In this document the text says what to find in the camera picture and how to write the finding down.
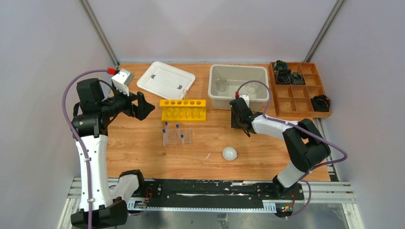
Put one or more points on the aluminium frame rail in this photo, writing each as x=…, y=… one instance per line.
x=315, y=192

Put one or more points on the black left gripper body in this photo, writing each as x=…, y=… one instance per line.
x=132, y=105

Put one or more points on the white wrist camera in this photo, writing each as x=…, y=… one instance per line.
x=122, y=80
x=246, y=99

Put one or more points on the white plastic bin lid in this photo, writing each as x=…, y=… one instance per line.
x=166, y=81

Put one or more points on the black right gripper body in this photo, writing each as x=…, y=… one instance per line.
x=236, y=121

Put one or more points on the small clear glass beaker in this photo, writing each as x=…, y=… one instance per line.
x=253, y=90

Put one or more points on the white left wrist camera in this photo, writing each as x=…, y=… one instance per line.
x=122, y=80

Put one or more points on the clear acrylic tube rack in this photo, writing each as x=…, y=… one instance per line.
x=172, y=138

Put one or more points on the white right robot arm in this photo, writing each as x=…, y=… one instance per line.
x=305, y=145

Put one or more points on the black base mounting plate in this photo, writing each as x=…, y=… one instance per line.
x=211, y=194

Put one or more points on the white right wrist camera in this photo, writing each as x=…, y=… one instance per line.
x=246, y=99

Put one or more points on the dark green ring part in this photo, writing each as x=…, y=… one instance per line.
x=297, y=79
x=279, y=65

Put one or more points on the wooden compartment tray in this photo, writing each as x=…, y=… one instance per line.
x=291, y=100

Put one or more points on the white plastic bin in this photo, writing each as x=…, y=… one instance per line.
x=236, y=75

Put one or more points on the dark green ring part right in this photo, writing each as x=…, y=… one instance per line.
x=297, y=79

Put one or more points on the dark green ring part top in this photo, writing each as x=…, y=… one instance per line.
x=279, y=65

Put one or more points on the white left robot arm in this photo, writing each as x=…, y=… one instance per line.
x=101, y=207

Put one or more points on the black ring part on tray edge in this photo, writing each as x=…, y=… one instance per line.
x=320, y=103

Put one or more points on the yellow test tube rack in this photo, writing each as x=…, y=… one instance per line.
x=185, y=110

